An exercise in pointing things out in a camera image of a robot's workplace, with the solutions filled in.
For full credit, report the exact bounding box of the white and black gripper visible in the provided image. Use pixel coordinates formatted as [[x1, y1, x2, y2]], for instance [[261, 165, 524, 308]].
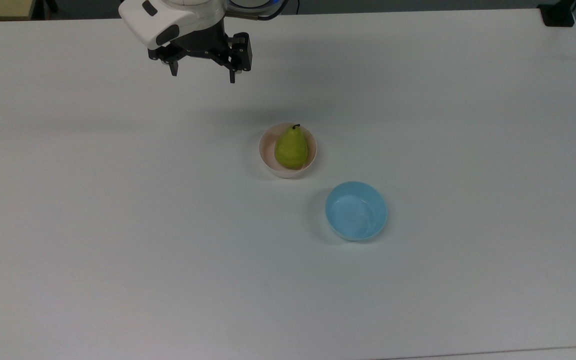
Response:
[[119, 0, 253, 84]]

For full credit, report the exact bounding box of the green pear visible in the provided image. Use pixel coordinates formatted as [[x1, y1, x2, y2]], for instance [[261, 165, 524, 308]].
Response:
[[274, 124, 309, 170]]

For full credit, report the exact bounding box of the pink plastic bowl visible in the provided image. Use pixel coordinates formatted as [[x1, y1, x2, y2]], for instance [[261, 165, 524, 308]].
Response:
[[259, 122, 318, 179]]

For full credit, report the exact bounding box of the light blue plastic bowl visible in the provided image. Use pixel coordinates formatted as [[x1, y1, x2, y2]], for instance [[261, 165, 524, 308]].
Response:
[[324, 181, 388, 242]]

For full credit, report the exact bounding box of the black table clamp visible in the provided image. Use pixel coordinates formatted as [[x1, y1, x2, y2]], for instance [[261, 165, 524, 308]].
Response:
[[537, 0, 576, 28]]

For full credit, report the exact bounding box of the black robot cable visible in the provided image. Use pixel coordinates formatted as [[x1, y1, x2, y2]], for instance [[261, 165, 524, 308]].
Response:
[[225, 0, 301, 22]]

